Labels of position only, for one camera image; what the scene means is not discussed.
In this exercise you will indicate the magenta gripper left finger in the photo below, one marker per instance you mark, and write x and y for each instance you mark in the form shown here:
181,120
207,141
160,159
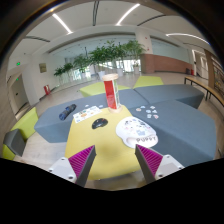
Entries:
75,168

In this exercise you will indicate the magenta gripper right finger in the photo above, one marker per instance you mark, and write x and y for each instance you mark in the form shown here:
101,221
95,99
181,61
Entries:
155,165

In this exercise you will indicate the white puppy mouse pad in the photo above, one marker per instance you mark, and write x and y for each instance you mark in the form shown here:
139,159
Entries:
134,131

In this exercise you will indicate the yellow-green table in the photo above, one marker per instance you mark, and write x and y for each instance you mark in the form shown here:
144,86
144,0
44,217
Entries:
113,157

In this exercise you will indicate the grey ottoman right front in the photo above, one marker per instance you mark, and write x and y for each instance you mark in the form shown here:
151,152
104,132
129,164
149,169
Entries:
184,132

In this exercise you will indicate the white sticker sheet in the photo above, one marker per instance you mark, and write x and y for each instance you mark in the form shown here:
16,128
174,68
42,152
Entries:
86,113

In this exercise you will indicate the folded dark blue umbrella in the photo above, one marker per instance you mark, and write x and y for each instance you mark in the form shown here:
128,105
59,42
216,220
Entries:
67,111

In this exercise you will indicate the grey ottoman right back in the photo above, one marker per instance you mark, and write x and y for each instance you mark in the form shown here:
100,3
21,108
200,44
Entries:
180,92

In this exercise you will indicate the lime grey chair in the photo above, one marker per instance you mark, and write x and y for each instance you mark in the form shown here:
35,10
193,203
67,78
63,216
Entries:
14,140

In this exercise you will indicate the lime ottoman back left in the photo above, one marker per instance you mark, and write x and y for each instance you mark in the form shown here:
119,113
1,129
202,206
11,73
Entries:
96,88

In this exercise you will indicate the lime ottoman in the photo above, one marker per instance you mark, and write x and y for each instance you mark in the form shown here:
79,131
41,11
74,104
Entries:
96,88
144,81

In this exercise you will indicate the red fire extinguisher box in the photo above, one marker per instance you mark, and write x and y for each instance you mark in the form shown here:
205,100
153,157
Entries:
47,89

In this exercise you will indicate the lime ottoman back right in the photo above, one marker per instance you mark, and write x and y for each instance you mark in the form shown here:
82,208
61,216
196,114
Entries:
144,81

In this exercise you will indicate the red white cylindrical canister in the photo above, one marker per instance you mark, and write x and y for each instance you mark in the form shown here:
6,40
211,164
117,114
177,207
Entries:
112,94

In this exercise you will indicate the potted green plant left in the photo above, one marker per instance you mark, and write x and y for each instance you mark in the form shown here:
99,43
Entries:
61,70

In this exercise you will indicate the potted green plant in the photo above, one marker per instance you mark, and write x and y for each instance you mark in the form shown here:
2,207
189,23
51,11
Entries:
61,70
98,57
134,49

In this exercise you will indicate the wooden bench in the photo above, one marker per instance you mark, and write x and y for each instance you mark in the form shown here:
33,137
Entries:
210,92

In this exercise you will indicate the potted green plant centre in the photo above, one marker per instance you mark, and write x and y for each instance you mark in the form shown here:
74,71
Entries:
98,57

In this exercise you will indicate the potted green plant right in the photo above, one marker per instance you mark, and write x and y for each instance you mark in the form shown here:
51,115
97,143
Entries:
134,49

